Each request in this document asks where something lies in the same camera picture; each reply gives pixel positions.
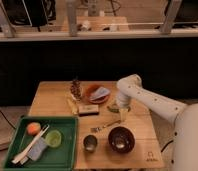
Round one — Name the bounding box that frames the small metal cup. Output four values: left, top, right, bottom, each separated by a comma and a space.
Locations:
83, 135, 98, 152

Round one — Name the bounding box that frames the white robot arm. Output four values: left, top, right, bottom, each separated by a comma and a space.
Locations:
116, 74, 198, 171

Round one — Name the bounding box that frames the brown pine cone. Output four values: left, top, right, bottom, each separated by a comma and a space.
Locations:
70, 79, 82, 101

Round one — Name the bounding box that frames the green plastic tray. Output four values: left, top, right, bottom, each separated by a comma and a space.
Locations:
3, 117, 78, 171

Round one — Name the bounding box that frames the black floor cable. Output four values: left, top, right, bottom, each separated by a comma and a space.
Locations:
160, 139, 175, 153

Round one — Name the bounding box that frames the yellow banana piece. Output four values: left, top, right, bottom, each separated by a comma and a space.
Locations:
67, 98, 78, 115

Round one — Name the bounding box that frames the blue grey cloth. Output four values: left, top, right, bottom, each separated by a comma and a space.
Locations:
90, 87, 110, 100

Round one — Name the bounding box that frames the small green cup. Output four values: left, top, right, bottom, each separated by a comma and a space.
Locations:
45, 130, 62, 148

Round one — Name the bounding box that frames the orange fruit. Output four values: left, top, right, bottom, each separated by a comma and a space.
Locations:
26, 122, 41, 135

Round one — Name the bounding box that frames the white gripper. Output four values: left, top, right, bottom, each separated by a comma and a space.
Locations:
116, 91, 131, 122

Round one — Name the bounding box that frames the metal fork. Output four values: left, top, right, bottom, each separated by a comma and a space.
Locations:
90, 120, 121, 133

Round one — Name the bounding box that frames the wooden brush block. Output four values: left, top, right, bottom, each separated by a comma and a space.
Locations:
78, 105, 99, 116

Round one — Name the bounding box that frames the orange plate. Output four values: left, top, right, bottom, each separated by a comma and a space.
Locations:
84, 84, 110, 104

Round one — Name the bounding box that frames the blue sponge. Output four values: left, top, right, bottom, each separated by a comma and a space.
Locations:
27, 138, 47, 161

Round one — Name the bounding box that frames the white plastic utensil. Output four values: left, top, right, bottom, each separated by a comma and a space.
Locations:
11, 124, 50, 164

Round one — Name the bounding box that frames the dark brown bowl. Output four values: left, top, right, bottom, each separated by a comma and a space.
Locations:
108, 126, 135, 154

